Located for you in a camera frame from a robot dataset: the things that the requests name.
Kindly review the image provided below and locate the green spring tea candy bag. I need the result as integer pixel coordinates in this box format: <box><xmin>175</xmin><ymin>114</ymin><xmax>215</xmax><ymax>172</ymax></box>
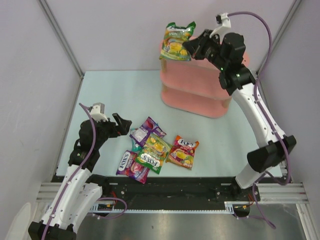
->
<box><xmin>159</xmin><ymin>21</ymin><xmax>196</xmax><ymax>62</ymax></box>

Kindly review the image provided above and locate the green Fox's candy bag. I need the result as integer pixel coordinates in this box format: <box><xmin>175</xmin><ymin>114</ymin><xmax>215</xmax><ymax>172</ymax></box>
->
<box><xmin>135</xmin><ymin>133</ymin><xmax>172</xmax><ymax>175</ymax></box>

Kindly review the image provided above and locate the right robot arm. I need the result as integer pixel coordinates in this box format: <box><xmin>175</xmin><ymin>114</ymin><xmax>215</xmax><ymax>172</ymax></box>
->
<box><xmin>182</xmin><ymin>29</ymin><xmax>297</xmax><ymax>195</ymax></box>

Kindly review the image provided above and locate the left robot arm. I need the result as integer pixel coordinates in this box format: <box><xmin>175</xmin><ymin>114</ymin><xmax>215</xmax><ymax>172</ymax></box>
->
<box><xmin>28</xmin><ymin>112</ymin><xmax>132</xmax><ymax>240</ymax></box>

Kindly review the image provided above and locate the teal Fox's candy bag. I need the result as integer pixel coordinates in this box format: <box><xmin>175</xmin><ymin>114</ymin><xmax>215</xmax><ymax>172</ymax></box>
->
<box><xmin>131</xmin><ymin>139</ymin><xmax>142</xmax><ymax>152</ymax></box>

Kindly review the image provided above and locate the purple candy bag face-down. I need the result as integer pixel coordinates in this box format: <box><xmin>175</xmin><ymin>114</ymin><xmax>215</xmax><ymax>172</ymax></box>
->
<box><xmin>129</xmin><ymin>116</ymin><xmax>167</xmax><ymax>147</ymax></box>

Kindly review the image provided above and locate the purple Fox's berries candy bag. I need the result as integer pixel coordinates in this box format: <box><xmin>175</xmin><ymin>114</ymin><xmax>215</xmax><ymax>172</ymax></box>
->
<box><xmin>116</xmin><ymin>150</ymin><xmax>150</xmax><ymax>184</ymax></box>

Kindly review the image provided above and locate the orange Fox's fruits candy bag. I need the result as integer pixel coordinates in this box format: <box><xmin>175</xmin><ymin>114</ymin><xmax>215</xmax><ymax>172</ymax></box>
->
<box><xmin>165</xmin><ymin>135</ymin><xmax>200</xmax><ymax>171</ymax></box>

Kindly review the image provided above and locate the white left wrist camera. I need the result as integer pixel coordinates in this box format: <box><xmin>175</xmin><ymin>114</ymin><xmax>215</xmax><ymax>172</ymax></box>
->
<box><xmin>89</xmin><ymin>102</ymin><xmax>109</xmax><ymax>122</ymax></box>

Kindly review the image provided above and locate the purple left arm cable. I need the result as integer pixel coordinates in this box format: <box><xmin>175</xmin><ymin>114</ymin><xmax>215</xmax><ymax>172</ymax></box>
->
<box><xmin>41</xmin><ymin>102</ymin><xmax>128</xmax><ymax>240</ymax></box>

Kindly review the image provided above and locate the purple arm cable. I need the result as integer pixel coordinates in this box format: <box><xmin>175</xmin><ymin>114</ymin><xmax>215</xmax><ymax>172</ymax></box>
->
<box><xmin>41</xmin><ymin>102</ymin><xmax>128</xmax><ymax>240</ymax></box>
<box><xmin>227</xmin><ymin>11</ymin><xmax>292</xmax><ymax>230</ymax></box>

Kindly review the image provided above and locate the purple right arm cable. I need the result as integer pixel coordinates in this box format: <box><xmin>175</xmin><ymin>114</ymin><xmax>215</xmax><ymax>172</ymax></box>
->
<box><xmin>227</xmin><ymin>11</ymin><xmax>292</xmax><ymax>230</ymax></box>

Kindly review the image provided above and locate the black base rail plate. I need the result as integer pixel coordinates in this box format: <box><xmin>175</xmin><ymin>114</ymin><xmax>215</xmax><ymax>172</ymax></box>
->
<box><xmin>97</xmin><ymin>176</ymin><xmax>260</xmax><ymax>211</ymax></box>

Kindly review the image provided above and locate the right aluminium corner post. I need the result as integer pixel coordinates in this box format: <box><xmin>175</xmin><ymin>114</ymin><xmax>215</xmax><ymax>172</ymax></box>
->
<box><xmin>256</xmin><ymin>0</ymin><xmax>303</xmax><ymax>75</ymax></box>

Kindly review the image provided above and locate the aluminium corner post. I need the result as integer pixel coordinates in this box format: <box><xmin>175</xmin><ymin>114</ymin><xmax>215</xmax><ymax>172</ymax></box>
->
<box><xmin>256</xmin><ymin>0</ymin><xmax>303</xmax><ymax>75</ymax></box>
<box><xmin>37</xmin><ymin>0</ymin><xmax>84</xmax><ymax>79</ymax></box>

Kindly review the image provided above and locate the left aluminium corner post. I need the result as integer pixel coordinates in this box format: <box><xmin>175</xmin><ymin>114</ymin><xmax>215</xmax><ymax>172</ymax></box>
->
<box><xmin>37</xmin><ymin>0</ymin><xmax>84</xmax><ymax>79</ymax></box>

